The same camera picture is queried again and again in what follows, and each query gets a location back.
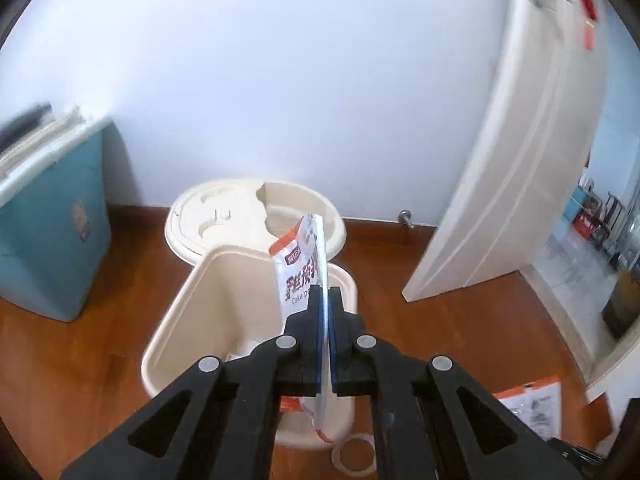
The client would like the white tape roll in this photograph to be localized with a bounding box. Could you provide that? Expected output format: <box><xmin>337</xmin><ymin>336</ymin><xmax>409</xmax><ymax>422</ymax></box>
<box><xmin>331</xmin><ymin>434</ymin><xmax>377</xmax><ymax>477</ymax></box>

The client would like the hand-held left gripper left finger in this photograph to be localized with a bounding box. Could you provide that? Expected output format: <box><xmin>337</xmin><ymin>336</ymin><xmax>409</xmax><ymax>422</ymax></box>
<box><xmin>60</xmin><ymin>284</ymin><xmax>325</xmax><ymax>480</ymax></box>

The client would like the blue storage box white lid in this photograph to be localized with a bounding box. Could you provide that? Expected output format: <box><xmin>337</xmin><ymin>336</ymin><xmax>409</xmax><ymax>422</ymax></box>
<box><xmin>0</xmin><ymin>115</ymin><xmax>113</xmax><ymax>323</ymax></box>

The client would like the white folded cloth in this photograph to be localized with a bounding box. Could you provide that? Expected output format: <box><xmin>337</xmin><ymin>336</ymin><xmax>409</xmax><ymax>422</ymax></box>
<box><xmin>0</xmin><ymin>105</ymin><xmax>86</xmax><ymax>176</ymax></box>

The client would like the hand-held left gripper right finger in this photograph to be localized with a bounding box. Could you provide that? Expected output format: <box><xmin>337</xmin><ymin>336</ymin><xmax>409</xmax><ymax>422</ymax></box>
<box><xmin>329</xmin><ymin>286</ymin><xmax>585</xmax><ymax>480</ymax></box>

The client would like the brown low cabinet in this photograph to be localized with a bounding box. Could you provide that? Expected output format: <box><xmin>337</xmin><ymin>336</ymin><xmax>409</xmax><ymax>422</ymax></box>
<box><xmin>601</xmin><ymin>269</ymin><xmax>640</xmax><ymax>341</ymax></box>

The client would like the beige rectangular trash bin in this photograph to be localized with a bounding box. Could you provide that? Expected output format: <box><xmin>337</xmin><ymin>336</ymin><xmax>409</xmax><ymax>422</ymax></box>
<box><xmin>141</xmin><ymin>245</ymin><xmax>359</xmax><ymax>450</ymax></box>

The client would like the dark wooden armchair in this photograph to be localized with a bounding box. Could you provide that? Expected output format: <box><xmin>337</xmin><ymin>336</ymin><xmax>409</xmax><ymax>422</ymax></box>
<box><xmin>595</xmin><ymin>192</ymin><xmax>627</xmax><ymax>252</ymax></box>

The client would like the red plastic crate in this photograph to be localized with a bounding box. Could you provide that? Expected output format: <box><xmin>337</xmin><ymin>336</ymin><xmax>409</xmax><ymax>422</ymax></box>
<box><xmin>572</xmin><ymin>210</ymin><xmax>601</xmax><ymax>242</ymax></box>

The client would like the beige round lidded bucket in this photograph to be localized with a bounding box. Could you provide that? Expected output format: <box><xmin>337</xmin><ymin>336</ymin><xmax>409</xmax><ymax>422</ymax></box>
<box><xmin>165</xmin><ymin>177</ymin><xmax>347</xmax><ymax>266</ymax></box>

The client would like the white room door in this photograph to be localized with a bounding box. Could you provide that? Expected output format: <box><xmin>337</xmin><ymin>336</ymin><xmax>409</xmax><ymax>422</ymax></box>
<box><xmin>401</xmin><ymin>0</ymin><xmax>608</xmax><ymax>303</ymax></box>

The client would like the blue plastic crate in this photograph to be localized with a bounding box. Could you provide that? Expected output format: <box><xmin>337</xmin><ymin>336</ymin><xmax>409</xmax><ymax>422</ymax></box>
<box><xmin>570</xmin><ymin>186</ymin><xmax>591</xmax><ymax>218</ymax></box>

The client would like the white orange snack packet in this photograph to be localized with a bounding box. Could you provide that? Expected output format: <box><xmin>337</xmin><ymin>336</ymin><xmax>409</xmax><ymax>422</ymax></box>
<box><xmin>269</xmin><ymin>214</ymin><xmax>346</xmax><ymax>445</ymax></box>
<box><xmin>492</xmin><ymin>375</ymin><xmax>563</xmax><ymax>443</ymax></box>

